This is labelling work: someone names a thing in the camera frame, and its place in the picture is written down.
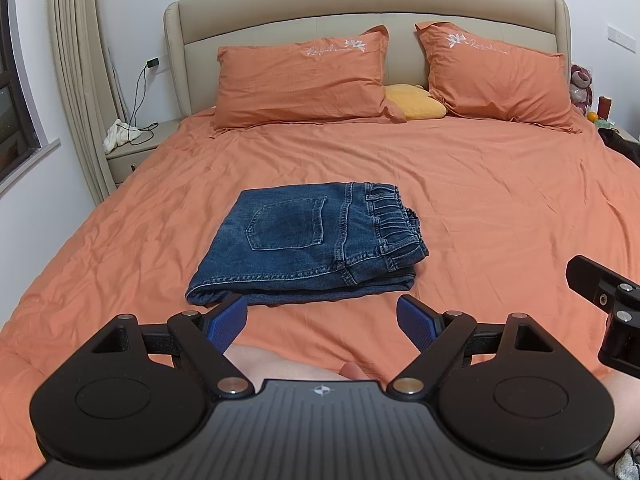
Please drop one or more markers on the white window sill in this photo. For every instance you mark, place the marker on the white window sill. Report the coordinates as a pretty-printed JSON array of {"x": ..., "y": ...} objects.
[{"x": 30, "y": 162}]

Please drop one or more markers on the blue denim pants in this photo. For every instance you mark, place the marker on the blue denim pants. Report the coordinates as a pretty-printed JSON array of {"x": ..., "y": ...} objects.
[{"x": 300, "y": 250}]

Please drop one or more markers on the pink plush toy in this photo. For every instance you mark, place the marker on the pink plush toy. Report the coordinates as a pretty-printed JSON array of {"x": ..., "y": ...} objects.
[{"x": 581, "y": 80}]

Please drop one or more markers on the black wall charger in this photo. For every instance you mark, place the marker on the black wall charger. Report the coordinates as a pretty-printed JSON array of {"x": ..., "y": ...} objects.
[{"x": 152, "y": 63}]

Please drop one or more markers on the white wall switch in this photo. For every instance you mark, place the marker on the white wall switch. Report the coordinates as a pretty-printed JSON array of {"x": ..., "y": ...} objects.
[{"x": 619, "y": 35}]

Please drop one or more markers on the beige nightstand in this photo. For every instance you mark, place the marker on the beige nightstand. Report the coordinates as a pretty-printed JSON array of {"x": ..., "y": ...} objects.
[{"x": 130, "y": 160}]

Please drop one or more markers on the beige curtain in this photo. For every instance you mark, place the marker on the beige curtain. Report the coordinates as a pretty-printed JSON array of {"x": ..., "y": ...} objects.
[{"x": 75, "y": 60}]

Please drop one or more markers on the yellow cushion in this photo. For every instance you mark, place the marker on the yellow cushion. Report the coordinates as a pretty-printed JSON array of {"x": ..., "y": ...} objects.
[{"x": 415, "y": 102}]

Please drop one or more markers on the dark cloth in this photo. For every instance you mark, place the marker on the dark cloth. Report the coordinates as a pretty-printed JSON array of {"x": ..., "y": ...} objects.
[{"x": 622, "y": 145}]

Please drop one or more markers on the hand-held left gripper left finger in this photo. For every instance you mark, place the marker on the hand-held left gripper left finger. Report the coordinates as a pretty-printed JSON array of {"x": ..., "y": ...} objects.
[{"x": 227, "y": 320}]

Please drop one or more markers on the patterned cloth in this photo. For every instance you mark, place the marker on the patterned cloth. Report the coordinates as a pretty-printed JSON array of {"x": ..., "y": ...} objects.
[{"x": 627, "y": 466}]

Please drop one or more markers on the orange pillow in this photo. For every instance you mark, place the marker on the orange pillow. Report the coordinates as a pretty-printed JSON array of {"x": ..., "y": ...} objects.
[
  {"x": 500, "y": 80},
  {"x": 300, "y": 85}
]

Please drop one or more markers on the person's right leg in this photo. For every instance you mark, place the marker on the person's right leg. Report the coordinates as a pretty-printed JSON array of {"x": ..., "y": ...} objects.
[{"x": 625, "y": 410}]

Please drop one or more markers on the white crumpled cloth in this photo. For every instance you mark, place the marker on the white crumpled cloth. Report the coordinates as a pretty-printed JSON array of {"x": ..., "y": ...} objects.
[{"x": 117, "y": 135}]

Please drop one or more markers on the dark framed window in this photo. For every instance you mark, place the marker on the dark framed window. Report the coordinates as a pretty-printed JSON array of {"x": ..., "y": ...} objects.
[{"x": 10, "y": 120}]

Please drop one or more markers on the beige padded headboard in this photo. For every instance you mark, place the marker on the beige padded headboard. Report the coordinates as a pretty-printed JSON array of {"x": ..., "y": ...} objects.
[{"x": 310, "y": 25}]

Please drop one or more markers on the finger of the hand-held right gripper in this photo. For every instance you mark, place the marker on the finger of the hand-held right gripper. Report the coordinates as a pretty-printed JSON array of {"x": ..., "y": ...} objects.
[{"x": 585, "y": 275}]

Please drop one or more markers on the red can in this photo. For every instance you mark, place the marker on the red can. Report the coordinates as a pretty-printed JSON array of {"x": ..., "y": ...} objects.
[{"x": 605, "y": 108}]

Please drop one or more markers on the green packet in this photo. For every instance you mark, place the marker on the green packet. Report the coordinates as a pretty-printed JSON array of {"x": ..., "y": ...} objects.
[{"x": 606, "y": 122}]

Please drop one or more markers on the bed with orange sheet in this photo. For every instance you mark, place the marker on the bed with orange sheet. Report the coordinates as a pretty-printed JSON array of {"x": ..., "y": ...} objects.
[{"x": 500, "y": 200}]

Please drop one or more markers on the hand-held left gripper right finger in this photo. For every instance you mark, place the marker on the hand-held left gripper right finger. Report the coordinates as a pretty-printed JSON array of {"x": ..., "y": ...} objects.
[{"x": 415, "y": 320}]

